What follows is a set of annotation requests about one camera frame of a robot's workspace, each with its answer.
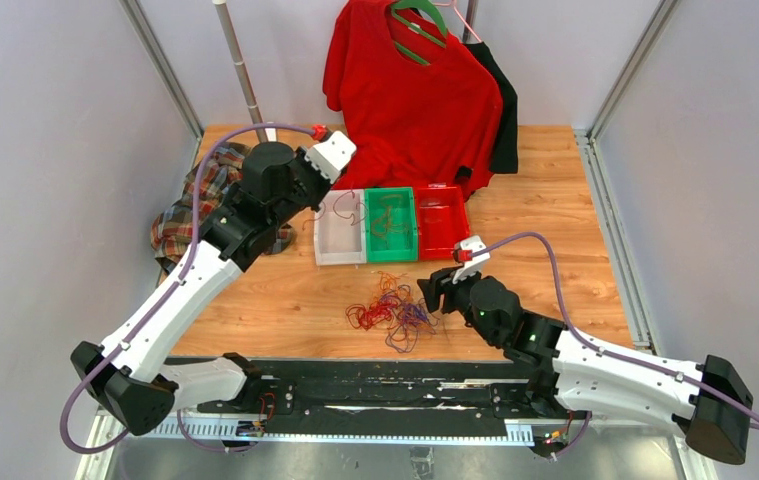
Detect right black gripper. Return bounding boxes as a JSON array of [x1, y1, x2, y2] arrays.
[[418, 261, 500, 346]]

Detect red wire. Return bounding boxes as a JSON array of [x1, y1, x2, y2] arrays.
[[304, 190, 368, 233]]

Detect coloured wire bundle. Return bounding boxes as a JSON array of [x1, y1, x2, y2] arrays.
[[344, 271, 441, 355]]

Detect orange wires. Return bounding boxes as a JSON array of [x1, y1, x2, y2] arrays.
[[369, 192, 415, 242]]

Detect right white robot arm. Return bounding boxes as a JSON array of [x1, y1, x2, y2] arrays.
[[417, 267, 753, 465]]

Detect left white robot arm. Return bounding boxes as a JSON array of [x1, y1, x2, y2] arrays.
[[71, 132, 356, 436]]

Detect white plastic bin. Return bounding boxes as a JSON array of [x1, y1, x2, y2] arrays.
[[313, 189, 367, 266]]

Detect red plastic bin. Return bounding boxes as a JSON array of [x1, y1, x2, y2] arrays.
[[414, 184, 470, 261]]

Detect green plastic bin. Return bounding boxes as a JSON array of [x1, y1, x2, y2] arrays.
[[364, 187, 418, 263]]

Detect red t-shirt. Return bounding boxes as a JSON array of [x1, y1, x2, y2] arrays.
[[322, 1, 503, 196]]

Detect plaid flannel shirt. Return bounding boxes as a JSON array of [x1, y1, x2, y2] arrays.
[[149, 140, 297, 273]]

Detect black t-shirt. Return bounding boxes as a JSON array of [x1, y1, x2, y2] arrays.
[[465, 42, 519, 175]]

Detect metal rack pole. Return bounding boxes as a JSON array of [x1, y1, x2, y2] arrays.
[[212, 0, 265, 125]]

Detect green clothes hanger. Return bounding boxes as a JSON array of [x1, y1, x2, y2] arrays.
[[386, 1, 449, 67]]

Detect pink clothes hanger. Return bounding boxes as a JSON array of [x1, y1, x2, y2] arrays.
[[433, 0, 483, 44]]

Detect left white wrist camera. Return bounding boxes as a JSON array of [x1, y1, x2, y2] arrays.
[[305, 131, 357, 185]]

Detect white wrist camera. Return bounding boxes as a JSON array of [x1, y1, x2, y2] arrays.
[[305, 131, 357, 185], [452, 235, 490, 284]]

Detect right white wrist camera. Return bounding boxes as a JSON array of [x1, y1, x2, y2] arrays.
[[452, 235, 490, 284]]

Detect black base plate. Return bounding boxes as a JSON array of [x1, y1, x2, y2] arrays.
[[198, 359, 579, 440]]

